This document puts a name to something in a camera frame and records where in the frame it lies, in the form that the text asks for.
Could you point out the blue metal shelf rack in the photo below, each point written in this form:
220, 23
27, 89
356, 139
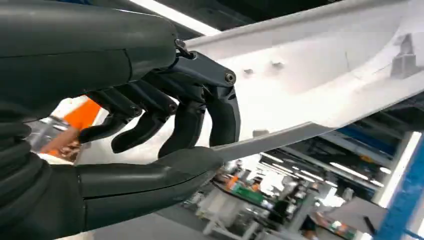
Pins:
402, 198

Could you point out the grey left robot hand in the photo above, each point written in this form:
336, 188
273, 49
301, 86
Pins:
82, 56

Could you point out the person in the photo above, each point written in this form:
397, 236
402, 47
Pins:
81, 116

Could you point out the white car trim panel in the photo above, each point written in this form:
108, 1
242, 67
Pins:
298, 96

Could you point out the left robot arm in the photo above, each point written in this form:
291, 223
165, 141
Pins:
16, 172

